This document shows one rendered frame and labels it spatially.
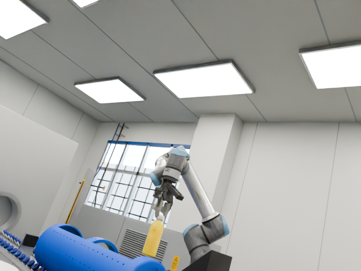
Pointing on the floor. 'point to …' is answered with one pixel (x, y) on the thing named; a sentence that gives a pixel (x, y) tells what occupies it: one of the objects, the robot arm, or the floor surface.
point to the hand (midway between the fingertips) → (160, 216)
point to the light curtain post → (80, 197)
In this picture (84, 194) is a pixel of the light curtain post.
